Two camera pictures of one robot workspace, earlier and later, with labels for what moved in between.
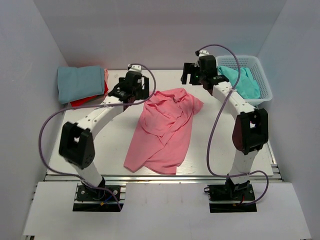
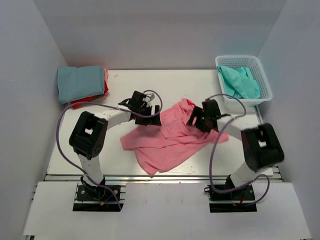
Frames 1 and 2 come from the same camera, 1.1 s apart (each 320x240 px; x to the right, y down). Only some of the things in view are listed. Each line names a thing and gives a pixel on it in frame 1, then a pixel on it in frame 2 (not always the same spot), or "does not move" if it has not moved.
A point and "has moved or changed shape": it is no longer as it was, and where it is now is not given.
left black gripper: x=144 y=88 to x=146 y=120
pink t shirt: x=161 y=135 has moved or changed shape
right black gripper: x=188 y=74 to x=197 y=121
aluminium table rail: x=164 y=178 does not move
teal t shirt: x=246 y=86 does not move
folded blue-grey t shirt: x=78 y=83 does not move
